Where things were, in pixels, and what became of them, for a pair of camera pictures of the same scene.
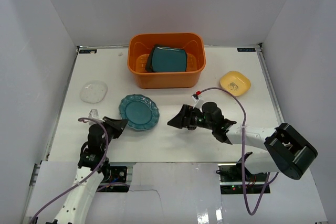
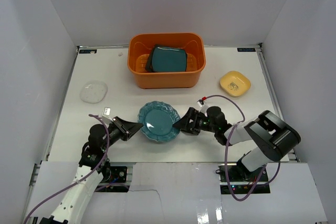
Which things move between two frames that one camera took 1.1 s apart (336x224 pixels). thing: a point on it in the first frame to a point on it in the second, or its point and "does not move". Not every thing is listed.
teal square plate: x=167 y=59 does not move
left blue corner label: x=87 y=51 does not move
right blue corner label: x=246 y=49 does not move
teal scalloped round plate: x=140 y=112 to x=158 y=118
